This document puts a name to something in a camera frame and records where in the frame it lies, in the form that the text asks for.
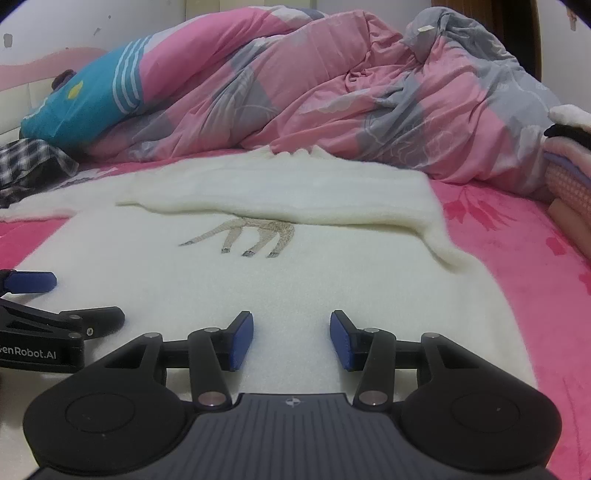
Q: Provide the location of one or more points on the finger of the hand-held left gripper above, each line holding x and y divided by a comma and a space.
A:
101, 318
32, 281

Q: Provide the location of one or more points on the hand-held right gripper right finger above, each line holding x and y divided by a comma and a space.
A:
340, 342

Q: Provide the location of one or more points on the white knit sweater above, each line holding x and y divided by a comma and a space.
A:
277, 286

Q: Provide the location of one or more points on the pink grey quilt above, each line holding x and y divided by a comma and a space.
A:
323, 92

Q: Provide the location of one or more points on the brown plush toy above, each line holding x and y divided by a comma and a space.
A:
62, 81

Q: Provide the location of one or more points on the blue striped pillow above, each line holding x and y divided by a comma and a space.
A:
78, 106

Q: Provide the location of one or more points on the plaid shirt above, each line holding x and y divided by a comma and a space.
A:
27, 161

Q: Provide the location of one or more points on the pink floral blanket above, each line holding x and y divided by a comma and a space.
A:
531, 258

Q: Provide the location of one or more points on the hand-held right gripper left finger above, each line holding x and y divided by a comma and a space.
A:
242, 340

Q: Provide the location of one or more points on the stack of folded clothes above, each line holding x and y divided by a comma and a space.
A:
570, 184

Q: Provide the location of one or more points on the wooden door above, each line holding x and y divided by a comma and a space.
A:
489, 14

